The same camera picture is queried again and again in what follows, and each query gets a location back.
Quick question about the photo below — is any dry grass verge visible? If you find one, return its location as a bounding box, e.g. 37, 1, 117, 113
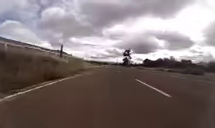
0, 44, 103, 98
136, 65, 215, 76

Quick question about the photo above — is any white dashed centre line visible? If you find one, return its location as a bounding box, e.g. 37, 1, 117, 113
115, 70, 173, 99

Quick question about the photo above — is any tall lone tree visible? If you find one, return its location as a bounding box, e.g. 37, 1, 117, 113
122, 48, 133, 66

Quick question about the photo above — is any row of dark trees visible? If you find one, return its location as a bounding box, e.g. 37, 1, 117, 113
142, 56, 215, 72

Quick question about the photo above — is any dark roadside post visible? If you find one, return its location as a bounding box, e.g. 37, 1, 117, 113
59, 43, 64, 59

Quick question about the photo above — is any white solid edge line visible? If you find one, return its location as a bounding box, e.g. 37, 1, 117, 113
0, 73, 84, 104

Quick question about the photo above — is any dark asphalt road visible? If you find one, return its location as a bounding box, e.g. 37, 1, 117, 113
0, 65, 215, 128

